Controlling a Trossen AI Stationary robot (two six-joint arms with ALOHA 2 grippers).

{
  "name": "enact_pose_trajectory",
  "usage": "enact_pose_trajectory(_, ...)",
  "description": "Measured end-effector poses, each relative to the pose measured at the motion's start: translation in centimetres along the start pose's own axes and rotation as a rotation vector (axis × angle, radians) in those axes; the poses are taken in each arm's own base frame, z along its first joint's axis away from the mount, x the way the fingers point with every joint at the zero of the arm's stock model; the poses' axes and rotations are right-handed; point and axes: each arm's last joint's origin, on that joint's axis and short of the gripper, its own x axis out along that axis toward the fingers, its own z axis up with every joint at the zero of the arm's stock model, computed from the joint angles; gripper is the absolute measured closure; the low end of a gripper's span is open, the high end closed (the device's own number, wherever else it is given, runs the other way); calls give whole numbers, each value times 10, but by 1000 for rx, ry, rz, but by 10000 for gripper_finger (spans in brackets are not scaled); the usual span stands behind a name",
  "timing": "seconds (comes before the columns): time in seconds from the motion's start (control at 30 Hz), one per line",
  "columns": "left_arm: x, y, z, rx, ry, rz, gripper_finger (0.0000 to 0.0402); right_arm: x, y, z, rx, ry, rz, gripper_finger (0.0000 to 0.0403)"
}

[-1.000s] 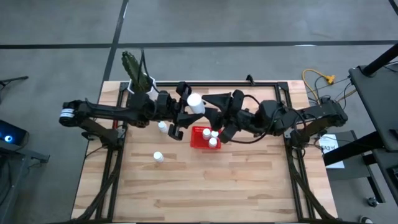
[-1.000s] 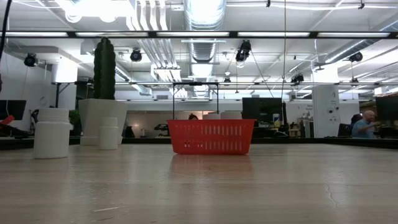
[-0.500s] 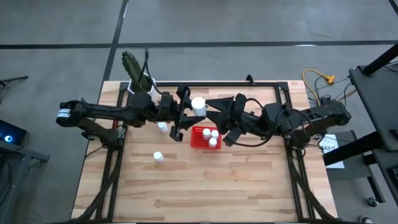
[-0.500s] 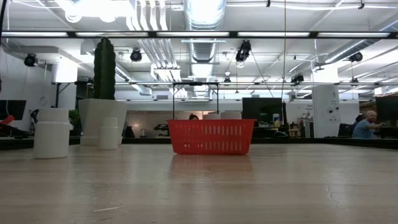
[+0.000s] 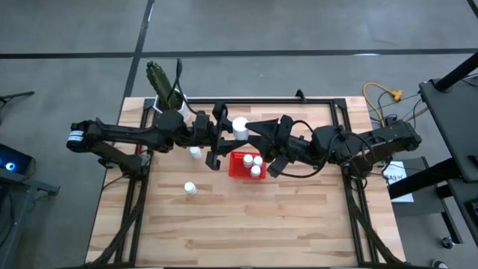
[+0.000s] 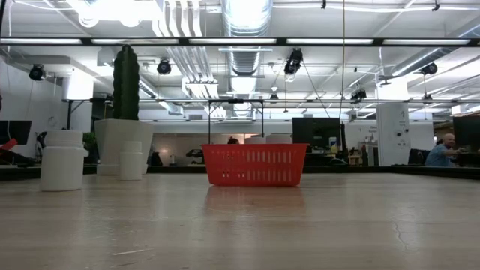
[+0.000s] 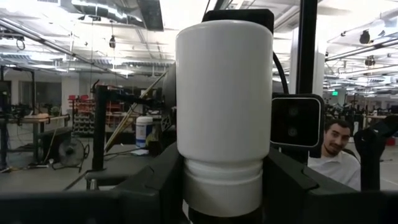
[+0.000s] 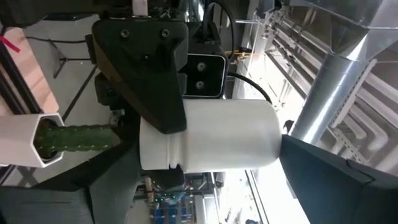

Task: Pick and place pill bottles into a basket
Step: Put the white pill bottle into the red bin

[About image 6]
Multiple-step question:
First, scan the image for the white pill bottle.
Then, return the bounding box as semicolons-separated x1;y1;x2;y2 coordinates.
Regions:
118;141;144;182
40;130;89;192

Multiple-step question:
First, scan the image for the red plastic basket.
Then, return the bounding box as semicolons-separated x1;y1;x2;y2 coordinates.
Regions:
201;143;309;188

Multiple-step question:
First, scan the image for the thin black metal stand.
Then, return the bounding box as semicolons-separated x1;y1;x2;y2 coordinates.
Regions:
207;98;265;146

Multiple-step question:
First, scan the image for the black monitor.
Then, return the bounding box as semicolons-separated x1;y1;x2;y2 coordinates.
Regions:
0;120;33;146
452;115;480;151
292;117;341;149

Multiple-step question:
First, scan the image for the green cactus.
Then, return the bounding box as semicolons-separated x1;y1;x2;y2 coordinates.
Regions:
112;44;140;121

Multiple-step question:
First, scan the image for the white hexagonal planter pot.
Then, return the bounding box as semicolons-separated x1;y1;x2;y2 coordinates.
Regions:
94;118;155;176

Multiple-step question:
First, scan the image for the small green plant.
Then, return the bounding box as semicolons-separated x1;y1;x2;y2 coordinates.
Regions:
82;131;98;165

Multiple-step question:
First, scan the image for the silver ventilation duct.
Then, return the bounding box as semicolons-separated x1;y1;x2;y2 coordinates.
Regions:
220;0;274;118

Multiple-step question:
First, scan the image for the thin hanging cable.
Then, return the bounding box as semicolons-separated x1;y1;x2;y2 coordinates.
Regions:
339;0;347;121

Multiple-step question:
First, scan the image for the red handle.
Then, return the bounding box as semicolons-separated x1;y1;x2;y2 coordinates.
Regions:
0;138;18;153

